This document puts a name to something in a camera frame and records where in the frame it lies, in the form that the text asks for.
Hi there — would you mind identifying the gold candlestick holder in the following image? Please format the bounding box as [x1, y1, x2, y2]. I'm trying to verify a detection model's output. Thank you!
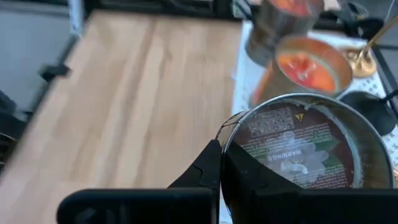
[341, 14, 398, 79]

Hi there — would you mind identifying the white perforated metal shelf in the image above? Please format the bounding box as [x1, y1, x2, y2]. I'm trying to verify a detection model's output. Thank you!
[219, 20, 398, 224]

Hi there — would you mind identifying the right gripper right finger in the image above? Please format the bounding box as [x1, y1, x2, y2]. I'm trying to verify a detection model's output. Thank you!
[221, 145, 398, 224]

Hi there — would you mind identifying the orange candle glass jar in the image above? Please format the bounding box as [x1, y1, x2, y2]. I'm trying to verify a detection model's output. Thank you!
[244, 0, 325, 68]
[250, 34, 354, 108]

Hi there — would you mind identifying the black candlestick holder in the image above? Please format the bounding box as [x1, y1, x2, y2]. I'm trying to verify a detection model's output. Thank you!
[337, 90, 398, 137]

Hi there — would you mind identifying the grey candle glass jar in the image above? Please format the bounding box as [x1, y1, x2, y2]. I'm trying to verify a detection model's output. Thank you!
[215, 92, 396, 218]

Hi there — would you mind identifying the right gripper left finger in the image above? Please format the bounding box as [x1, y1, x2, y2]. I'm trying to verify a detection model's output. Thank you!
[57, 139, 223, 224]

